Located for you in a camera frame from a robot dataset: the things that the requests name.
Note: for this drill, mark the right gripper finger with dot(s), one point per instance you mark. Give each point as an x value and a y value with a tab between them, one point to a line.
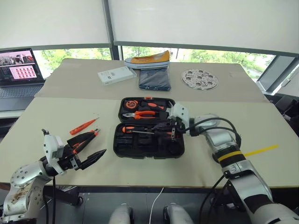
167	134
161	126

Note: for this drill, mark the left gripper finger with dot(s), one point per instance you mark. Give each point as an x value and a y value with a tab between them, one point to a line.
93	157
80	140

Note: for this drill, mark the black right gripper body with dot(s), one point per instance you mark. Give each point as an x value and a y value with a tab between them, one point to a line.
177	130

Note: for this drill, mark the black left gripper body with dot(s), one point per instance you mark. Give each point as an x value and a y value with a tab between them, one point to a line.
69	163

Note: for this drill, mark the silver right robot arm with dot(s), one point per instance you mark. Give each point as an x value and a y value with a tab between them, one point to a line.
224	140

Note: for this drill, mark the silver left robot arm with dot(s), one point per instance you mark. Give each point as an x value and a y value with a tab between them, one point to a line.
25	177

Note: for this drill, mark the black plastic tool case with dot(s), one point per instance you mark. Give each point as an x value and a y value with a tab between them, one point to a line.
140	147

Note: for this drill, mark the orange tester pen screwdriver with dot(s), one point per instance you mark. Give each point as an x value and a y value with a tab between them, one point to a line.
81	127

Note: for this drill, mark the orange and black screwdriver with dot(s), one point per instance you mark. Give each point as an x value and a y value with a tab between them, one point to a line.
130	129

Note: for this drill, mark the orange and black tape measure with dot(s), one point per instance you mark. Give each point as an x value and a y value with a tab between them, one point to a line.
130	104

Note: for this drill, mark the dark folded cloth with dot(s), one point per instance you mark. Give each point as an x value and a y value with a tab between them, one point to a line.
154	79

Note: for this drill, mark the beige cardboard sheet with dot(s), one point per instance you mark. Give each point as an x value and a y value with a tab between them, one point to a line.
81	86

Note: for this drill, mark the round perforated metal plate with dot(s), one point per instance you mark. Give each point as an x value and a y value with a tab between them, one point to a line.
199	79

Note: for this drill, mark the grey rounded robot leg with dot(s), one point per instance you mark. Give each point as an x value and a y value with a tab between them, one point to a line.
120	214
177	213

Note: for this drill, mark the yellow canvas shoe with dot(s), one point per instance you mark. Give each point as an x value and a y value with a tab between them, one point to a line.
149	60

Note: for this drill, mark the white cardboard box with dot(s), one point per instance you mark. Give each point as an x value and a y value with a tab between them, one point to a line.
116	75

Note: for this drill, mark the yellow tape strip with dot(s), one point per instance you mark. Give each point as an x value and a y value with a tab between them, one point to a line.
261	150

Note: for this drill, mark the open laptop computer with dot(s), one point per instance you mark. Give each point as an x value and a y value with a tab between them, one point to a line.
18	70

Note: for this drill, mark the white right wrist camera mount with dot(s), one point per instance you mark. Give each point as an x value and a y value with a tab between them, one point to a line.
181	113

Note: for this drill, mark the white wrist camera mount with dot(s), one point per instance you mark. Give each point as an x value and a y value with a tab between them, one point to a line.
181	113
52	145

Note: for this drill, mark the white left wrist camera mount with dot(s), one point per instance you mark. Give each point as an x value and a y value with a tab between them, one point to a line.
52	145

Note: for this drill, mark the black table bracket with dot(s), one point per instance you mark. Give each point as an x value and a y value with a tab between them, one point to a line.
63	194

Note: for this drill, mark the grey open window frame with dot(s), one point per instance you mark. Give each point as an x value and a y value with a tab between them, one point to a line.
275	72

